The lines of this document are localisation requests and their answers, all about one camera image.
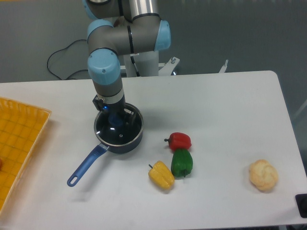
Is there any green bell pepper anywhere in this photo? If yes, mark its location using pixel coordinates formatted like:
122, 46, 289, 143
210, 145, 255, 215
171, 149, 193, 177

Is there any red bell pepper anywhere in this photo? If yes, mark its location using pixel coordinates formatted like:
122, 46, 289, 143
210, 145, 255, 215
164, 132, 192, 151

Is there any yellow plastic basket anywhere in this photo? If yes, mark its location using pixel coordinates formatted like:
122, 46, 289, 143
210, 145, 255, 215
0, 97, 51, 211

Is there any yellow bell pepper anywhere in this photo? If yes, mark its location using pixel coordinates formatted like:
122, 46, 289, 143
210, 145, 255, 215
148, 161, 175, 190

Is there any black device at table edge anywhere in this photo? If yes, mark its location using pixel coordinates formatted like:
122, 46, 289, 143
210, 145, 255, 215
295, 194, 307, 219

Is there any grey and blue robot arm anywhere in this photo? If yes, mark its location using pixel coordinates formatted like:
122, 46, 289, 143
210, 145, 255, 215
83, 0, 171, 126

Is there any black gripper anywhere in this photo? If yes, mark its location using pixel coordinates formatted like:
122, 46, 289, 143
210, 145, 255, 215
92, 95, 137, 126

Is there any round bread roll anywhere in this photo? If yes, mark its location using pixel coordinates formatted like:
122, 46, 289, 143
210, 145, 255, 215
249, 159, 279, 192

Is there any dark blue saucepan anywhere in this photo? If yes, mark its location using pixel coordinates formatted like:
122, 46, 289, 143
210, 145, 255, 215
67, 103, 143, 187

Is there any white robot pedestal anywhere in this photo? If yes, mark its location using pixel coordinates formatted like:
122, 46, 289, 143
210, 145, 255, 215
118, 50, 229, 79

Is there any glass lid with blue knob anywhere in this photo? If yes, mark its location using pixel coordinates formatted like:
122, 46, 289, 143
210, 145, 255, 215
94, 103, 143, 147

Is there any black cable on floor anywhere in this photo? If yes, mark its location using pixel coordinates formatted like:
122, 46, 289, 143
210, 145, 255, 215
47, 39, 90, 81

